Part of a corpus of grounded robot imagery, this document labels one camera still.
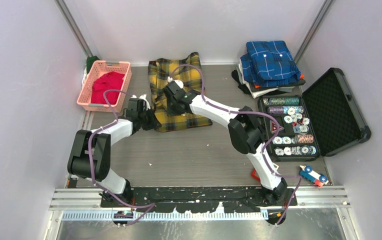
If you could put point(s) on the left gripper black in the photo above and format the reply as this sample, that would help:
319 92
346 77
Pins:
154 123

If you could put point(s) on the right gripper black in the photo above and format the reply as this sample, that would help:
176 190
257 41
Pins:
170 111

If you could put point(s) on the yellow plaid flannel shirt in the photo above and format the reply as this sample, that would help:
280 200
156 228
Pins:
188 71

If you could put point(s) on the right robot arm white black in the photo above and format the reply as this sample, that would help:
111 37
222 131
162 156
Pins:
245 131

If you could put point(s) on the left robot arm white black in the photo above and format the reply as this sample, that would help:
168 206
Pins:
90 156

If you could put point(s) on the pink plastic laundry basket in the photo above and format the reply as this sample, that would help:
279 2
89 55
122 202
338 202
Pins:
114 98

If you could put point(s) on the red garment in basket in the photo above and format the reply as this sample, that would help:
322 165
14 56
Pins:
108 81

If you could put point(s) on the green and white cloth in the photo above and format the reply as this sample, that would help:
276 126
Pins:
89 63

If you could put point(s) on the white folded garment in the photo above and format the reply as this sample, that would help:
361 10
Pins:
257 92

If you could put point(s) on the blue plaid folded shirt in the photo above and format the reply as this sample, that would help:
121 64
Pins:
269 64

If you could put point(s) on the red triangle dealer button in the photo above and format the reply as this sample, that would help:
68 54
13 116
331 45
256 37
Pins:
275 127

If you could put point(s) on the blue toy figure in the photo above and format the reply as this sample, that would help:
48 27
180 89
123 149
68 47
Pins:
307 172

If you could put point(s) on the black foam-lined carrying case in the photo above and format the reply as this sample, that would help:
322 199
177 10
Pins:
321 122

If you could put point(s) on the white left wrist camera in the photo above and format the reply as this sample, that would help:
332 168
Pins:
147 104

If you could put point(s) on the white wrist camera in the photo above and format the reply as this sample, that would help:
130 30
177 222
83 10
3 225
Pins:
147 104
179 83

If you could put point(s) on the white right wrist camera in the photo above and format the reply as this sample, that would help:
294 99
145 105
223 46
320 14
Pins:
179 83

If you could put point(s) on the red plastic frame block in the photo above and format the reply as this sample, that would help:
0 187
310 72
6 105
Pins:
255 175

